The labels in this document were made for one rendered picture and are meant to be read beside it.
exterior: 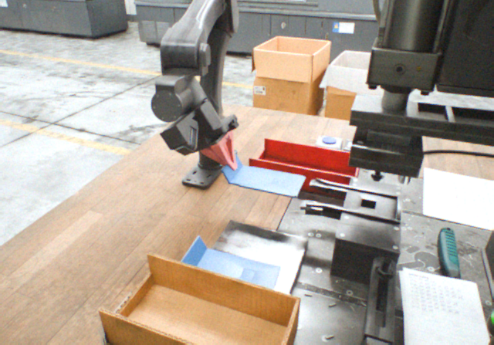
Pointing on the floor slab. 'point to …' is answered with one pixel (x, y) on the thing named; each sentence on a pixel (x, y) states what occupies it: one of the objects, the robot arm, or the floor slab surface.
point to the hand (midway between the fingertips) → (232, 166)
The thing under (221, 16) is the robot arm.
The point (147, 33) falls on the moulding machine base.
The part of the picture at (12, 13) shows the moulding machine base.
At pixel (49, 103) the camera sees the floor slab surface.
